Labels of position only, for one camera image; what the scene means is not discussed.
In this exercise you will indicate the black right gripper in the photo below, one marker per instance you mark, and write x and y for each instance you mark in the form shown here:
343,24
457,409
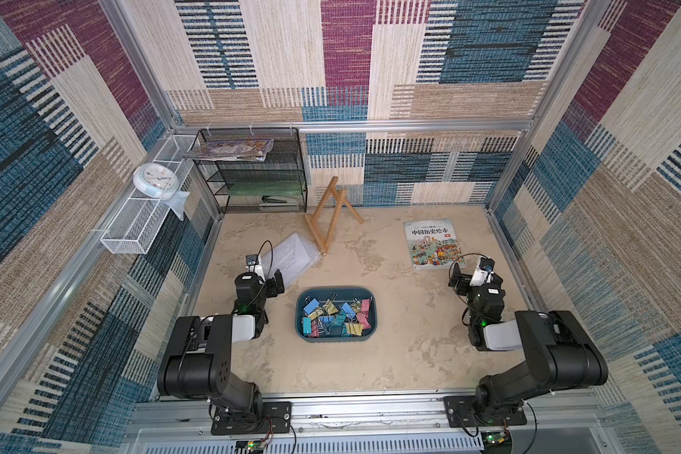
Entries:
461,279

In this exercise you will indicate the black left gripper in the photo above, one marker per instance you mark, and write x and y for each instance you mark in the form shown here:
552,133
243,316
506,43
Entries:
268,285

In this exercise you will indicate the yellow binder clip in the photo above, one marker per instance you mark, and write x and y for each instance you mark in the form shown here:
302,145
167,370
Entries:
353,329
329,308

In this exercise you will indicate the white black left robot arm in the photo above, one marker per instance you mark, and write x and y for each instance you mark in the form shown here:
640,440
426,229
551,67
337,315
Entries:
198,359

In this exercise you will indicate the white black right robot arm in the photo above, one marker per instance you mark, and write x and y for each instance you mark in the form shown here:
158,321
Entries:
558,353

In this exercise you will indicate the blue binder clip middle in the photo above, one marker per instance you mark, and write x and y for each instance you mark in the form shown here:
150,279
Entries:
311,306

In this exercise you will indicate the teal plastic storage box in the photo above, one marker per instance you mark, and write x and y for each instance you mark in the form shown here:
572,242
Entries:
333,326

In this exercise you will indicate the Chinese history picture book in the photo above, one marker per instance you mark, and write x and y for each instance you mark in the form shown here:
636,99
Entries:
432,244

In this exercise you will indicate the wooden easel stand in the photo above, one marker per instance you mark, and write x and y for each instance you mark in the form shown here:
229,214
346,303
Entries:
321,239

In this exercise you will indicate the black stapler on shelf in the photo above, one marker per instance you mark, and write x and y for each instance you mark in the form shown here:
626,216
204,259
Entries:
279,201

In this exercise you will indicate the magazine on shelf top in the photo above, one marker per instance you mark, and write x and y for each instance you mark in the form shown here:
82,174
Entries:
231,151

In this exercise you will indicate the white round clock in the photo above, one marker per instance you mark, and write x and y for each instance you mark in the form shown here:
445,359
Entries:
156,181

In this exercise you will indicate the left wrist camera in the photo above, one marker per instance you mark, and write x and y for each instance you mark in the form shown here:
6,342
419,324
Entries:
254,264

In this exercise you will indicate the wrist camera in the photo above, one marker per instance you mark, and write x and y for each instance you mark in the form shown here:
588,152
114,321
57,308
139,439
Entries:
483,272
254,264

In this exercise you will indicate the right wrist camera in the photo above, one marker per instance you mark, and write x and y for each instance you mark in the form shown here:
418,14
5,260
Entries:
483,272

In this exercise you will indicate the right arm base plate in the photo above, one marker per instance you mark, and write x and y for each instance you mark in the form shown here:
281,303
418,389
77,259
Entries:
462,411

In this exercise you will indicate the black wire shelf rack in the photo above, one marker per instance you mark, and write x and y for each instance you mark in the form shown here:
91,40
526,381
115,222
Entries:
238,187

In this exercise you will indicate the white wire wall basket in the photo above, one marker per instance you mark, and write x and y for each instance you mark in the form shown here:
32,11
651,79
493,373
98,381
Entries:
134,229

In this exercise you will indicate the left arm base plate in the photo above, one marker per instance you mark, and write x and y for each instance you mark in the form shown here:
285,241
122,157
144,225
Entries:
274,418

